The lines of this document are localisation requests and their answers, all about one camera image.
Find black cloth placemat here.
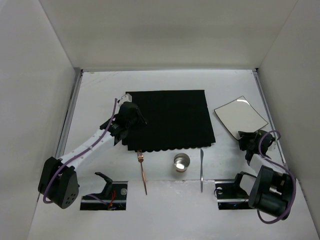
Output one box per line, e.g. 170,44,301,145
122,90,216,153

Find silver table knife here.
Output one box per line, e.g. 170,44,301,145
200,149,204,193

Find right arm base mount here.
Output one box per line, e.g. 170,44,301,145
213,171,257,210

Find square white plate black rim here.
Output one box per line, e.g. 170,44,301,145
214,96,268,140

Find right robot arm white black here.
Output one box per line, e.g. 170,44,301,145
233,130,297,225

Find copper fork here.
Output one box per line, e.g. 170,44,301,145
137,150,148,196

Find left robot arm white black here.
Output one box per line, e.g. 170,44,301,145
38,101,147,209

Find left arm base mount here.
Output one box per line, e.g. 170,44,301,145
79,172,128,211

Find silver metal cup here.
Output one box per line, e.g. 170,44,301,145
173,153,191,173

